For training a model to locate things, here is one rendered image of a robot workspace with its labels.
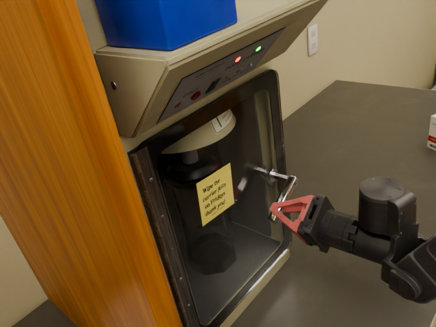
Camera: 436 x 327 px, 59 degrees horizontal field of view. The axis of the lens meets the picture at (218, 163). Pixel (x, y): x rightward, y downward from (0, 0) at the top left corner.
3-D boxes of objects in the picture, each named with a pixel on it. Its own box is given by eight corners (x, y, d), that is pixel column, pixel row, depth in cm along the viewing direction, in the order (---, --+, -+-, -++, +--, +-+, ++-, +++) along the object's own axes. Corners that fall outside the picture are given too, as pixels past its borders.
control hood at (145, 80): (117, 136, 45) (89, 51, 40) (272, 51, 65) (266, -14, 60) (186, 158, 38) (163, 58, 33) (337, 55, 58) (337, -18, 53)
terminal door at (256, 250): (193, 348, 67) (130, 148, 47) (289, 243, 85) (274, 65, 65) (196, 351, 67) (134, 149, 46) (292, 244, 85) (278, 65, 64)
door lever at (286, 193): (255, 216, 70) (248, 211, 68) (278, 171, 73) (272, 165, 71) (279, 226, 67) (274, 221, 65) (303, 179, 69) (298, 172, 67)
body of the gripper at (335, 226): (314, 191, 60) (362, 204, 56) (330, 216, 68) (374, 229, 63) (298, 230, 58) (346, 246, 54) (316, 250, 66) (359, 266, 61)
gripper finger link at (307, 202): (274, 183, 66) (326, 198, 61) (288, 200, 72) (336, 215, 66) (257, 219, 65) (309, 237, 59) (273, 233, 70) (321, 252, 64)
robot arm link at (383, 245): (394, 278, 55) (407, 253, 58) (397, 241, 51) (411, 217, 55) (346, 260, 59) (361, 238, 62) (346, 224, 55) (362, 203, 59)
